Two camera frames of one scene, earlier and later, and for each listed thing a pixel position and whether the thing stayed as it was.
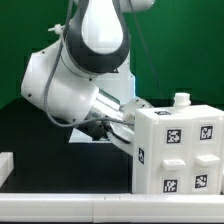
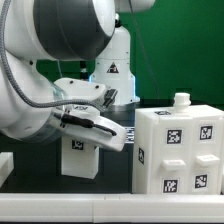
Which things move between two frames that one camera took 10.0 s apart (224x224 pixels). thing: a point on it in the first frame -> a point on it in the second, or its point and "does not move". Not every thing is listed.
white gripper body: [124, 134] -> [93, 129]
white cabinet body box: [178, 150] does not move
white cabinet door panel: [206, 156] does not move
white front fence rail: [111, 208] does not move
